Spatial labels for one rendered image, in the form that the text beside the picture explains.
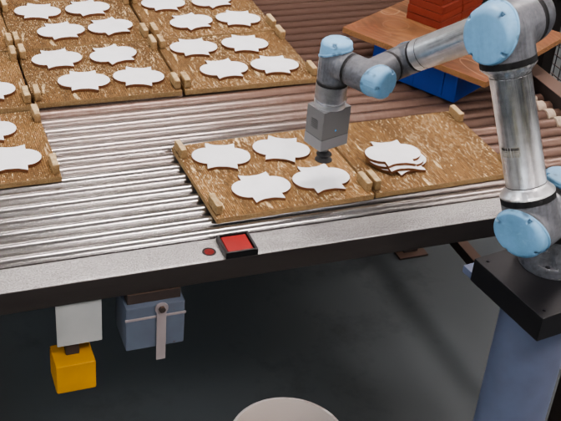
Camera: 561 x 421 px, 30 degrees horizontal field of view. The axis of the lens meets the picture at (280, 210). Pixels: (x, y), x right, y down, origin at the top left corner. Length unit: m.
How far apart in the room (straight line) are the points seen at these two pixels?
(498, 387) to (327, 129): 0.74
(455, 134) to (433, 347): 0.97
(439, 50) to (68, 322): 1.01
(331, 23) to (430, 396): 1.27
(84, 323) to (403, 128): 1.07
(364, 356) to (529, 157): 1.51
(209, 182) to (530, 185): 0.80
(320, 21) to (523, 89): 1.52
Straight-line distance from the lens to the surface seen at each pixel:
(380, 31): 3.22
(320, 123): 2.48
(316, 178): 2.60
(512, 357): 2.54
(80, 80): 3.01
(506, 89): 2.14
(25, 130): 2.78
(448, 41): 2.35
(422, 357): 3.58
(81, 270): 2.30
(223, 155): 2.66
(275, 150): 2.70
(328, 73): 2.43
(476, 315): 3.81
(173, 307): 2.35
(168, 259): 2.33
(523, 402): 2.61
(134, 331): 2.36
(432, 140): 2.86
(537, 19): 2.15
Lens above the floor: 2.27
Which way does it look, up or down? 33 degrees down
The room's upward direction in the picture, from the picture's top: 5 degrees clockwise
